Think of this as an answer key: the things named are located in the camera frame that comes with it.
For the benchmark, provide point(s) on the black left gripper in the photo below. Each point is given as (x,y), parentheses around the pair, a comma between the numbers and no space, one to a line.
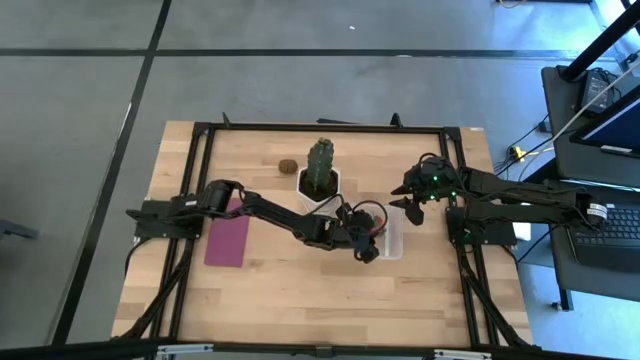
(357,230)

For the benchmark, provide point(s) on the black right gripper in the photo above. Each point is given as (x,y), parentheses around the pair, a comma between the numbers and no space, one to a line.
(434,181)

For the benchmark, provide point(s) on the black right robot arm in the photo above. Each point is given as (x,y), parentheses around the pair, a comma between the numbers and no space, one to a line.
(525,200)

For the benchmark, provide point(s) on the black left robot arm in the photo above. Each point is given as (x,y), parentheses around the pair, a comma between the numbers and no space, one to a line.
(280,215)

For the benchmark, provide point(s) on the clear plastic tupperware container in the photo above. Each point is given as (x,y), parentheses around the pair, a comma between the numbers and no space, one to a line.
(395,240)

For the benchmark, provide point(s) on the white hexagonal plant pot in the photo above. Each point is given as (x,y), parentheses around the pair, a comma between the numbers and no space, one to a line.
(305,187)

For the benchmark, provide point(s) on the green cactus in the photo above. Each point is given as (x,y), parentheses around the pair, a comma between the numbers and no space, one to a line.
(320,162)

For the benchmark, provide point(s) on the brown kiwi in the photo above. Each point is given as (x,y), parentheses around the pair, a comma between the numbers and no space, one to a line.
(287,166)

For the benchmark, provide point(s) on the yellow plug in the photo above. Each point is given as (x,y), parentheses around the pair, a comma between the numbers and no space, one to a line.
(518,152)

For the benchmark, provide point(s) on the white paper sheet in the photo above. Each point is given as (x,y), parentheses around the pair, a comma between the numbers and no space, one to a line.
(523,231)

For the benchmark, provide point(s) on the purple cloth mat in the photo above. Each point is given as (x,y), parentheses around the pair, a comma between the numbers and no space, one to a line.
(227,245)

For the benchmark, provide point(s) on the dark grey desk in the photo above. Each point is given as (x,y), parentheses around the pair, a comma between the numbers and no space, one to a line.
(575,280)

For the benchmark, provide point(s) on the black keyboard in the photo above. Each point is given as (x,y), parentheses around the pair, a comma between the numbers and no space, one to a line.
(615,245)

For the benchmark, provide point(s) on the black power adapter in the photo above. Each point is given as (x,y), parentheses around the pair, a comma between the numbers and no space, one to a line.
(595,90)

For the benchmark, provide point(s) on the monitor with blue screen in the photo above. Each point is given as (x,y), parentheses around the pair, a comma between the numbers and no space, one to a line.
(617,125)

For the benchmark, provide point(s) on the black diagonal pole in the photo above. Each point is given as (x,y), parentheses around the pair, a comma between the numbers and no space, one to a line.
(600,45)

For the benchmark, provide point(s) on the black rig beam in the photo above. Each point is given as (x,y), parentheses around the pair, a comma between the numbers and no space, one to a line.
(75,350)

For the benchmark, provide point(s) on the grey floor object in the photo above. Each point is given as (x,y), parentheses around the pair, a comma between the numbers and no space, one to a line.
(15,229)

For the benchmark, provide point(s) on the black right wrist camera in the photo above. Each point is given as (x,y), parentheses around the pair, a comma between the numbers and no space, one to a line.
(415,212)

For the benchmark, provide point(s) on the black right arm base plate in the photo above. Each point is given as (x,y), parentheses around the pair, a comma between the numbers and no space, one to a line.
(495,238)

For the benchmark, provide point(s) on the black aluminium table frame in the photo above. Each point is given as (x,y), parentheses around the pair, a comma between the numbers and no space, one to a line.
(325,128)

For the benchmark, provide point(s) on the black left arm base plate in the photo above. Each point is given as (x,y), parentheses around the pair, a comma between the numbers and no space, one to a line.
(165,230)

